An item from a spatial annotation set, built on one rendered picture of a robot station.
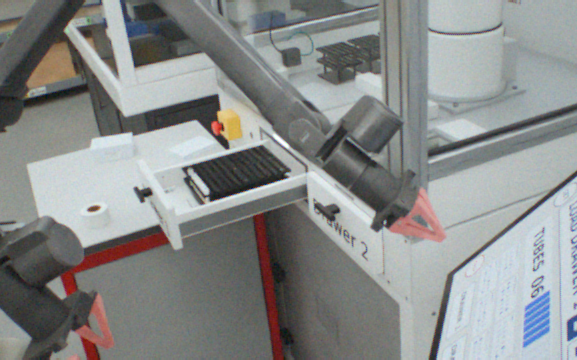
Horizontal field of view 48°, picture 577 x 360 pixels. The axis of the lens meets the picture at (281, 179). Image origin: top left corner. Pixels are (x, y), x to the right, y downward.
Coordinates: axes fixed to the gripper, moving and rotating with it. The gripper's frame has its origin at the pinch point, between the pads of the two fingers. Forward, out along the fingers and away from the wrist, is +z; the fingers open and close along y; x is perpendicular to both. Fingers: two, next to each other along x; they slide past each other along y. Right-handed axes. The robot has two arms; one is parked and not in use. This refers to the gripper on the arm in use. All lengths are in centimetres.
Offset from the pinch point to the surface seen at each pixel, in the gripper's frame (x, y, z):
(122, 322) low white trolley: 99, 30, -33
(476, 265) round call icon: 0.1, 0.0, 7.0
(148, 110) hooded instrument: 90, 100, -74
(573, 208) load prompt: -17.6, -5.0, 7.3
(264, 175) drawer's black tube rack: 41, 43, -26
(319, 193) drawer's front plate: 31, 37, -14
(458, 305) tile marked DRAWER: 2.9, -7.1, 6.9
